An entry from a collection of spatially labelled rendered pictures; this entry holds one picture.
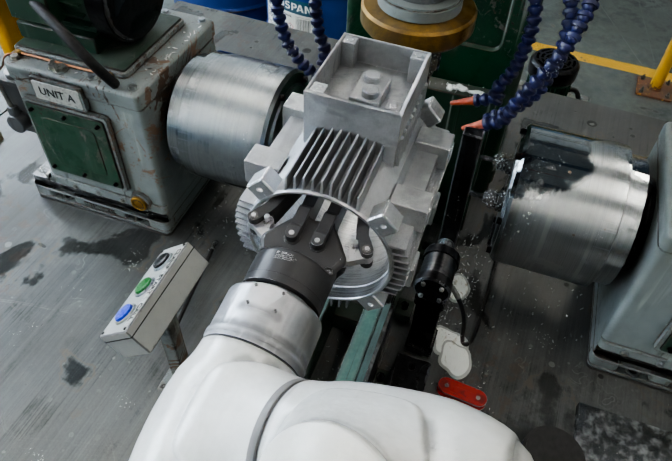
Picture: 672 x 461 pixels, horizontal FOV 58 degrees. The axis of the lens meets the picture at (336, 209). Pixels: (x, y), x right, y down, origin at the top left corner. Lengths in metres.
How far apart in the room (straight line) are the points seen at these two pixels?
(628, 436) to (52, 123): 1.12
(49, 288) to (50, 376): 0.20
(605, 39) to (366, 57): 3.22
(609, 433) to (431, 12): 0.68
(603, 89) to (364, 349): 2.61
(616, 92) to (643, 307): 2.42
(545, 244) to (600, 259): 0.08
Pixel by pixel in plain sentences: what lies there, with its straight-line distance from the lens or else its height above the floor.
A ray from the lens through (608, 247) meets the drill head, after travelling 1.03.
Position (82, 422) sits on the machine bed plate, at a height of 0.80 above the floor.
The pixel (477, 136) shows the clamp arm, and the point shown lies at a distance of 0.89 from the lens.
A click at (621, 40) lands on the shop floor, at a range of 3.90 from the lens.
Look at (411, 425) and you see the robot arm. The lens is 0.37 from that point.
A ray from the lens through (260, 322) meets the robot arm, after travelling 0.49.
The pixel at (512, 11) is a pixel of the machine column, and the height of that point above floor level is 1.26.
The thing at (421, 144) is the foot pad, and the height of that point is 1.37.
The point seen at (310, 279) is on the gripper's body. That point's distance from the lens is 0.53.
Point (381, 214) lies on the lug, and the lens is 0.56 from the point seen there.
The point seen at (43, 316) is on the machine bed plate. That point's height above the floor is 0.80.
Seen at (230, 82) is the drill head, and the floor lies 1.16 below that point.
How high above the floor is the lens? 1.80
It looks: 47 degrees down
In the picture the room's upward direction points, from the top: 2 degrees clockwise
